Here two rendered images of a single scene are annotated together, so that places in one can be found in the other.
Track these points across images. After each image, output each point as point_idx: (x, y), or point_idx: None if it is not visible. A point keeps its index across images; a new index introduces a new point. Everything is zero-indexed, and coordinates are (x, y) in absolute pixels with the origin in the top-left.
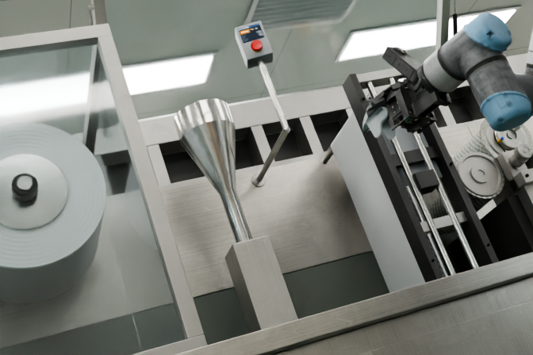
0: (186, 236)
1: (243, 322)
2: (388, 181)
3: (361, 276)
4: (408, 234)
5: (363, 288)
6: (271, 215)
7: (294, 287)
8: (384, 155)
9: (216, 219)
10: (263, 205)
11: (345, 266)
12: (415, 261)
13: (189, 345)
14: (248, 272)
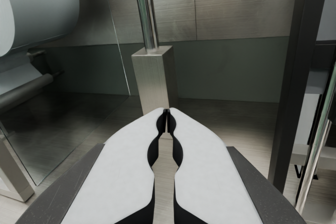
0: None
1: (180, 65)
2: (285, 85)
3: (283, 55)
4: (273, 150)
5: (279, 64)
6: None
7: (223, 50)
8: (296, 53)
9: None
10: None
11: (273, 43)
12: (303, 117)
13: (12, 194)
14: (140, 80)
